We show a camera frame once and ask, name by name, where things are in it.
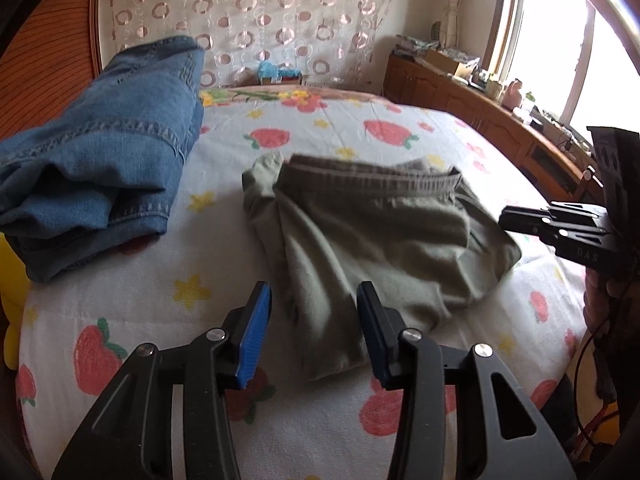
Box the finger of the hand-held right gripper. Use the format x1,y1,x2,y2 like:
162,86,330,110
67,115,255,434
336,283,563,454
542,226,630,275
499,201,610,233

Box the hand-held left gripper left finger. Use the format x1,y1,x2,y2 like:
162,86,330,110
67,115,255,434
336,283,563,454
51,280,273,480

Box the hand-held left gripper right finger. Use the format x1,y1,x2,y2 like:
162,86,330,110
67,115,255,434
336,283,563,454
356,281,576,480

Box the olive green pants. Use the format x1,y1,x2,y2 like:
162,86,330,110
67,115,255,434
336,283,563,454
241,152,523,382

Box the person's right hand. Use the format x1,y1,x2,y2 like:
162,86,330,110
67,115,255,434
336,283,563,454
582,269,627,332

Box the floral printed bed sheet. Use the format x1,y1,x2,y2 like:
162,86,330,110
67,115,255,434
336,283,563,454
15,85,591,480

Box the pink figurine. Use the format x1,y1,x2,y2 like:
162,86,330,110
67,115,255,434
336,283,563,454
502,79,525,108

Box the wooden low cabinet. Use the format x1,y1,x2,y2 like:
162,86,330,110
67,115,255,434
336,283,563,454
382,52,603,206

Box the wooden framed window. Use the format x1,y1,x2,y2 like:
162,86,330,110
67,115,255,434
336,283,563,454
482,0,640,136

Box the cardboard box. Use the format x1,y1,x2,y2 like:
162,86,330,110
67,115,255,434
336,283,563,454
424,49,473,78

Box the cream window curtain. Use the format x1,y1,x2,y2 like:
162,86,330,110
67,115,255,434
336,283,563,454
439,0,467,51

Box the blue denim jeans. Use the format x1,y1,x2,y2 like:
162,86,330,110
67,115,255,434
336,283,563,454
0,35,206,283

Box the yellow plush toy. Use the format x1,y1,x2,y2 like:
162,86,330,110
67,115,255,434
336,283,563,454
0,235,31,371

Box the blue tissue pack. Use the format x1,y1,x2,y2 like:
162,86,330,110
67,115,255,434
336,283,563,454
256,60,303,87

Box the circle patterned sheer curtain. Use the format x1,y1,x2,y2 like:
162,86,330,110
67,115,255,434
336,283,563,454
97,0,396,92

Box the wooden slatted wardrobe panel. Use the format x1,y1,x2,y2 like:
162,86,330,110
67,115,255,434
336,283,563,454
0,0,103,141

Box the black cable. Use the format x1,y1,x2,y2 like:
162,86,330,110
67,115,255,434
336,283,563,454
572,330,626,441

